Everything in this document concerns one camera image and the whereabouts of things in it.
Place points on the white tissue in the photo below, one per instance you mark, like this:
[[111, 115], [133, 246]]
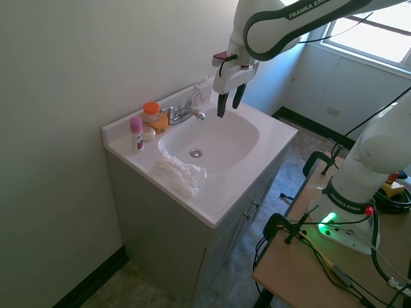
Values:
[[180, 174]]

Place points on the white wall outlet plate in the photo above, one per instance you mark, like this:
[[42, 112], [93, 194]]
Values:
[[334, 110]]

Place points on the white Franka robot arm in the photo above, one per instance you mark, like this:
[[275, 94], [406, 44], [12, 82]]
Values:
[[273, 29]]

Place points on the small white round jar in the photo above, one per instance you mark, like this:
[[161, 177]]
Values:
[[149, 134]]

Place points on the grey vanity cabinet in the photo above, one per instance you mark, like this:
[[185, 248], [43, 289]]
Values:
[[167, 224]]

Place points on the black baseboard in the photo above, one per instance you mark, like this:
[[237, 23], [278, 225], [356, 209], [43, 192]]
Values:
[[308, 123], [96, 276]]

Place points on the chrome faucet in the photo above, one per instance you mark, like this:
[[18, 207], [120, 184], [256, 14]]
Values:
[[183, 115]]

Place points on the window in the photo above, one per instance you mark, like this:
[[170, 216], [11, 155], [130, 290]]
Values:
[[369, 35]]

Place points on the jar with orange lid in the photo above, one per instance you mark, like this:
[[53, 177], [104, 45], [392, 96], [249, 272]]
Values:
[[151, 109]]

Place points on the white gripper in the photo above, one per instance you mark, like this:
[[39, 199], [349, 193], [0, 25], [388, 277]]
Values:
[[236, 75]]

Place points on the chrome sink drain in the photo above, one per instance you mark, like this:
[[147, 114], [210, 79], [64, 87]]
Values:
[[196, 153]]

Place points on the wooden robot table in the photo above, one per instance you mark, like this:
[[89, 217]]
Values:
[[289, 266]]

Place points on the orange round jar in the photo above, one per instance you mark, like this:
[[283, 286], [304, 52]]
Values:
[[161, 124]]

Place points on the yellow emergency stop box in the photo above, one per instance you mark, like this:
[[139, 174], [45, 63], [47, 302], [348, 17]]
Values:
[[393, 186]]

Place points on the metal cabinet knob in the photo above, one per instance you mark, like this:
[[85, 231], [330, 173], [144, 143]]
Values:
[[247, 215], [256, 203]]

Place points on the black C clamp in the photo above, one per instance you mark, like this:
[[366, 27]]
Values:
[[313, 158], [276, 221]]

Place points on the pink deodorant stick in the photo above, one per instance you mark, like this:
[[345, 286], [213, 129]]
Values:
[[136, 134]]

